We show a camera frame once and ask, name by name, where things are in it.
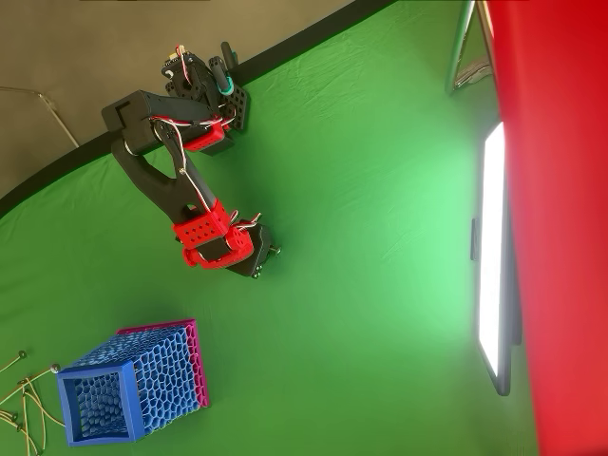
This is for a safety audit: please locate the green cloth with black edge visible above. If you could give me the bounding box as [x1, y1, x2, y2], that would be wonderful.
[0, 0, 541, 456]

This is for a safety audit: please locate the blue and magenta lattice basket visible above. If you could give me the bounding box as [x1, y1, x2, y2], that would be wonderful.
[55, 317, 211, 448]

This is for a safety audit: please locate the chrome tube stand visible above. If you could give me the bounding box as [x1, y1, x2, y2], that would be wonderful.
[445, 0, 495, 97]

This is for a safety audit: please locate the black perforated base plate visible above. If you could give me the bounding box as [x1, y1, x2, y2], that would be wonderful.
[220, 83, 252, 136]

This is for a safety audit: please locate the red blurry pole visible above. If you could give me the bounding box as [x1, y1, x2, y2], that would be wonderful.
[484, 0, 608, 456]

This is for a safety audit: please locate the thin metal rod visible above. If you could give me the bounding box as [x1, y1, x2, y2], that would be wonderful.
[0, 85, 81, 149]

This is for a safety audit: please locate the black and teal table clamp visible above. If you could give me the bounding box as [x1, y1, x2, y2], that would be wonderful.
[208, 41, 240, 99]

